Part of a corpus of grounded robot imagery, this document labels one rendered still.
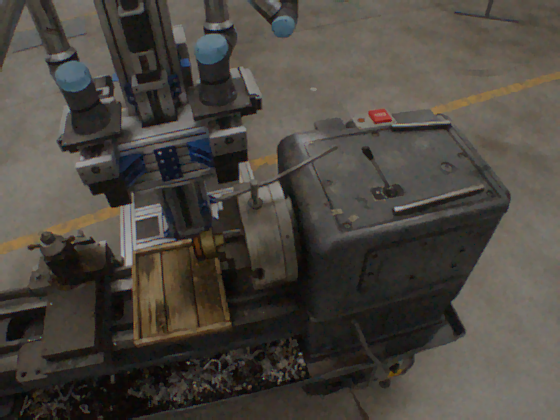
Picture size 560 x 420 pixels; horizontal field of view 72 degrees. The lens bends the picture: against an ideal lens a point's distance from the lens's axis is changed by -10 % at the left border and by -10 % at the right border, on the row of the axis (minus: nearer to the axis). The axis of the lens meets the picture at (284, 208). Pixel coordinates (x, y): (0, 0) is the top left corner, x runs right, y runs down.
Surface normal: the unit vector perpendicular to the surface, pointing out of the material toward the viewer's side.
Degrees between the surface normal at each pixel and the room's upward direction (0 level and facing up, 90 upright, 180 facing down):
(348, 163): 0
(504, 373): 0
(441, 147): 0
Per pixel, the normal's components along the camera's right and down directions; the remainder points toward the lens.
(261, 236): 0.14, -0.03
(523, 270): -0.03, -0.66
